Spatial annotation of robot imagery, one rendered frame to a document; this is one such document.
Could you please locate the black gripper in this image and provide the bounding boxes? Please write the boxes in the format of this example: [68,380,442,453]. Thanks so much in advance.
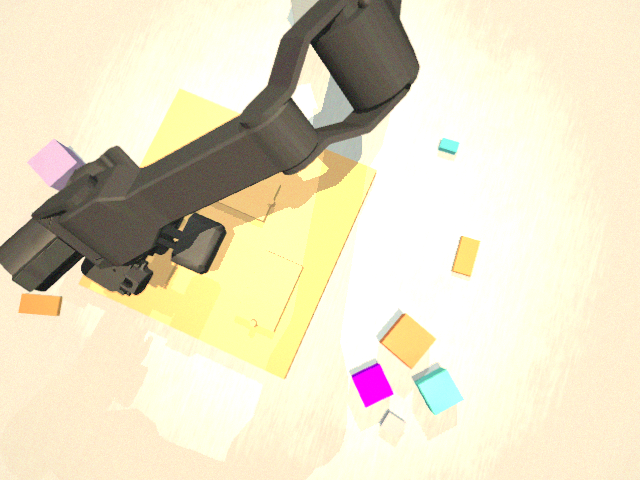
[155,212,227,275]

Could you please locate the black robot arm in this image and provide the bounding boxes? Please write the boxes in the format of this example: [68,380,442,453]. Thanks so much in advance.
[0,0,420,296]

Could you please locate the pink cube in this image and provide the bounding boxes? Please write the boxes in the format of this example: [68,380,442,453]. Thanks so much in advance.
[27,139,85,192]

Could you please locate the pale yellow square board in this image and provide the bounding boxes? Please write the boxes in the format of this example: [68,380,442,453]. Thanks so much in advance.
[79,88,377,379]

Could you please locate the yellow rectangular block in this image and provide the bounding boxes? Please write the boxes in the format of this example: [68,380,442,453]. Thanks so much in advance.
[451,236,481,277]

